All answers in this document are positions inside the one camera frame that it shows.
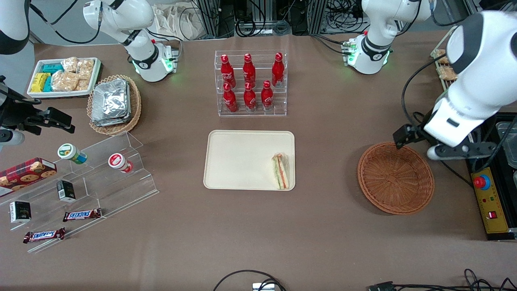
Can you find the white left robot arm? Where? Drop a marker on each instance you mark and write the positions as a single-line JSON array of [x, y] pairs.
[[480, 81]]

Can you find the round brown wicker basket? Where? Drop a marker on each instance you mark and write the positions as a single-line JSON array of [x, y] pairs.
[[396, 178]]

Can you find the beige plastic tray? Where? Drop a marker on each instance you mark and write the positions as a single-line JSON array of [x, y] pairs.
[[242, 161]]

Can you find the yellow snack pack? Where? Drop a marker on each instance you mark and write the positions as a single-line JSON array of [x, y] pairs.
[[39, 83]]

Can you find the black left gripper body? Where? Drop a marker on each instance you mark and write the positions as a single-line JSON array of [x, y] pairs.
[[412, 133]]

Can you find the brown snickers bar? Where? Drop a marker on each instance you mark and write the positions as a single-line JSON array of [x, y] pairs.
[[83, 215], [44, 235]]

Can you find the clear rice cracker bag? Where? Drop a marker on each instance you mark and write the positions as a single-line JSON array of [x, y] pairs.
[[85, 68], [83, 85], [69, 64], [64, 81]]

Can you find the green lid yoghurt cup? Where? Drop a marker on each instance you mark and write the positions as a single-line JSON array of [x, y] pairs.
[[70, 152]]

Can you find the small grey device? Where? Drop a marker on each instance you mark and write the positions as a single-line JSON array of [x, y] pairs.
[[263, 287]]

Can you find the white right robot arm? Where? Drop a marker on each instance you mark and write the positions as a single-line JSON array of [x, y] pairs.
[[141, 60]]

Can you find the red emergency stop button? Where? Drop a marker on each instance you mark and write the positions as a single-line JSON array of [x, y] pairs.
[[481, 182]]

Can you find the silver foil pack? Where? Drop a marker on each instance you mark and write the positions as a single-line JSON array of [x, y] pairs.
[[111, 99], [109, 123]]

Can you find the oval light wicker basket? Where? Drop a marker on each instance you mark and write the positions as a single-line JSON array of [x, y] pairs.
[[135, 109]]

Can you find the clear acrylic bottle rack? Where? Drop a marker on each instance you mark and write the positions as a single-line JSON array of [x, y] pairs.
[[278, 109]]

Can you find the red lid yoghurt cup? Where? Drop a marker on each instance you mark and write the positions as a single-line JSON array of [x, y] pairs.
[[119, 162]]

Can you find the red tartan cookie box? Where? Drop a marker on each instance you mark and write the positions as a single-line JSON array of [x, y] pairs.
[[24, 173]]

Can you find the red cola bottle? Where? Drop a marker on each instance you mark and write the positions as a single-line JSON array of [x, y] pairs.
[[249, 72], [278, 72], [228, 74], [250, 100], [230, 101], [267, 99]]

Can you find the clear bag of crackers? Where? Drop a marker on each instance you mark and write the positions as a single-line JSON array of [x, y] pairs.
[[448, 73], [442, 57]]

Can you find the black machine yellow panel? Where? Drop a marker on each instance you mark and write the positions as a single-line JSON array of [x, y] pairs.
[[492, 210]]

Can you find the teal snack pack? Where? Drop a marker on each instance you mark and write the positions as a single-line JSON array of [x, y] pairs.
[[48, 84], [52, 68]]

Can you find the white rectangular snack tray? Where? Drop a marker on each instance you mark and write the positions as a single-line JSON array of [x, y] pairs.
[[36, 94]]

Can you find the metal machine tray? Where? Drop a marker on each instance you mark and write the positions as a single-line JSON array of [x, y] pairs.
[[507, 139]]

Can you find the triangle sandwich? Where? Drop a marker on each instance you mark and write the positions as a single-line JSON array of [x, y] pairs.
[[281, 171]]

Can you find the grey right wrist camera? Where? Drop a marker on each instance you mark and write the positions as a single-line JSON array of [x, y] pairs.
[[10, 137]]

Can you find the white cloth bag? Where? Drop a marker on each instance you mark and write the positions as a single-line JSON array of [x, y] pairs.
[[177, 22]]

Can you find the clear acrylic step shelf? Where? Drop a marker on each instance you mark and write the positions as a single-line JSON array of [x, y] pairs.
[[113, 190]]

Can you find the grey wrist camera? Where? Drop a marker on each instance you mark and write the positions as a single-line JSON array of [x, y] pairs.
[[10, 137], [456, 151]]

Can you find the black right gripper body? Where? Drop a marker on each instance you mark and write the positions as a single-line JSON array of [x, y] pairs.
[[17, 112]]

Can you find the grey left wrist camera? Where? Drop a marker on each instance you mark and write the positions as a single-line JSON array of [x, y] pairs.
[[456, 151]]

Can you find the small black carton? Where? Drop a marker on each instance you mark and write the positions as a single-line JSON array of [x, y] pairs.
[[20, 212], [66, 190]]

